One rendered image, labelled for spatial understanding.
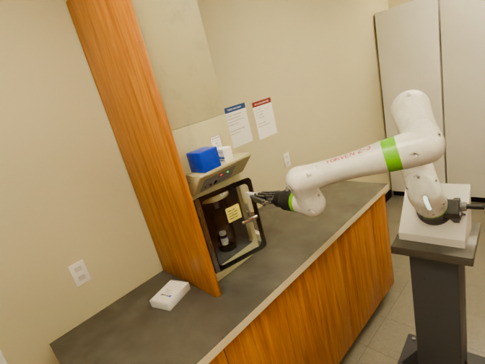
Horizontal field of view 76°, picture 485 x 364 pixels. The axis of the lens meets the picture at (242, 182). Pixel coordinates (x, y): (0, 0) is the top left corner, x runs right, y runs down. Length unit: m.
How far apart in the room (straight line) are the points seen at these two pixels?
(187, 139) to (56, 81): 0.64
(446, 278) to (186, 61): 1.54
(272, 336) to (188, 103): 1.13
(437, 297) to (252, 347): 0.92
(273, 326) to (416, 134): 1.03
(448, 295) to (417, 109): 0.98
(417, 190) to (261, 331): 0.91
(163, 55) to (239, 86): 0.94
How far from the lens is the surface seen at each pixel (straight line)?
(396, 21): 4.05
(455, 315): 1.91
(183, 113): 1.42
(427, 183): 1.50
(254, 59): 2.40
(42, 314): 1.78
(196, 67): 1.50
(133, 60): 1.32
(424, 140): 1.13
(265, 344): 1.60
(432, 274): 1.79
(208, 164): 1.35
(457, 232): 1.68
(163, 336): 1.47
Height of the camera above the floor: 1.83
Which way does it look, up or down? 17 degrees down
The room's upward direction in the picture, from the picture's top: 14 degrees counter-clockwise
